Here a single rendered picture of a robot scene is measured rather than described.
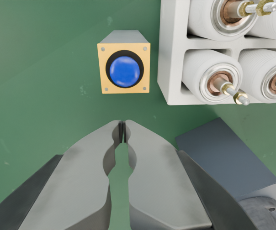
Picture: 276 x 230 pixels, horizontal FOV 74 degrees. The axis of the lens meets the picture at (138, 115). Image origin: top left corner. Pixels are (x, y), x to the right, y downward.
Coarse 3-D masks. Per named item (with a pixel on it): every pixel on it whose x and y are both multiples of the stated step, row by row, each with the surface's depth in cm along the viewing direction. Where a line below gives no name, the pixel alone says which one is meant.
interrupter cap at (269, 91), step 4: (272, 68) 33; (268, 72) 33; (272, 72) 33; (264, 76) 34; (268, 76) 34; (272, 76) 34; (264, 80) 34; (268, 80) 34; (272, 80) 34; (264, 84) 34; (268, 84) 34; (272, 84) 35; (260, 88) 35; (264, 88) 35; (268, 88) 35; (272, 88) 35; (264, 92) 35; (268, 92) 35; (272, 92) 35; (264, 96) 36; (268, 96) 36; (272, 96) 36; (272, 100) 36
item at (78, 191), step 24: (120, 120) 14; (96, 144) 10; (72, 168) 8; (96, 168) 8; (48, 192) 7; (72, 192) 7; (96, 192) 7; (48, 216) 6; (72, 216) 6; (96, 216) 7
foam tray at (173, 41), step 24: (168, 0) 40; (168, 24) 41; (168, 48) 41; (192, 48) 38; (216, 48) 38; (240, 48) 38; (264, 48) 45; (168, 72) 42; (168, 96) 43; (192, 96) 43
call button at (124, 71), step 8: (112, 64) 24; (120, 64) 24; (128, 64) 24; (136, 64) 24; (112, 72) 24; (120, 72) 24; (128, 72) 24; (136, 72) 25; (120, 80) 25; (128, 80) 25; (136, 80) 25
